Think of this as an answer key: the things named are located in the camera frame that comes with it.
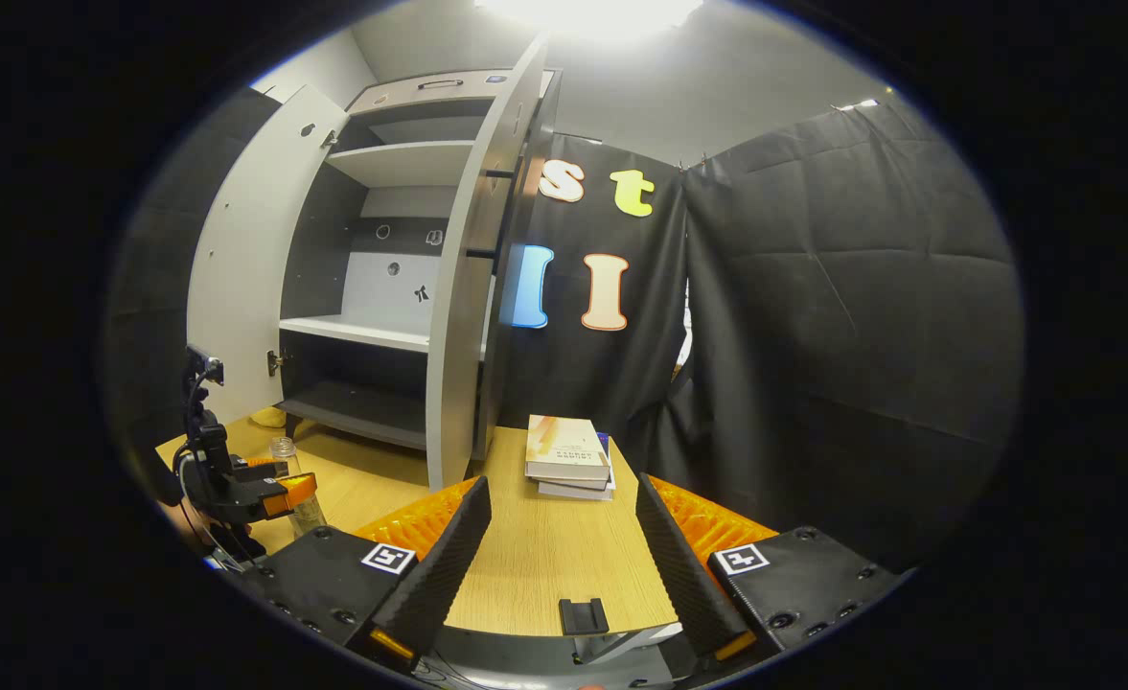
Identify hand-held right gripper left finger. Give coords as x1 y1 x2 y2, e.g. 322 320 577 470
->
238 476 493 672

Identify clear glass bottle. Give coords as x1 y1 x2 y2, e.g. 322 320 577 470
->
269 437 327 536

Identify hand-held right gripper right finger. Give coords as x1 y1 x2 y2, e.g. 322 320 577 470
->
635 471 909 672

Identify black backdrop cloth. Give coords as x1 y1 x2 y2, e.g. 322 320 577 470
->
108 91 1024 576

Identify grey cabinet door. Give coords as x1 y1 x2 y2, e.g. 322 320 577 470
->
186 84 351 426
425 32 553 492

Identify large ceiling light panel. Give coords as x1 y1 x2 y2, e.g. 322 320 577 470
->
472 0 708 44

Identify grey cabinet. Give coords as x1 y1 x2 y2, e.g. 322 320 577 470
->
276 67 564 461

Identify white and orange book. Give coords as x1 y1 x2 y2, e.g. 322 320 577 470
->
525 414 612 483

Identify grey cabinet drawer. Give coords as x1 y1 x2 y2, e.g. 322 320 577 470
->
346 69 555 118

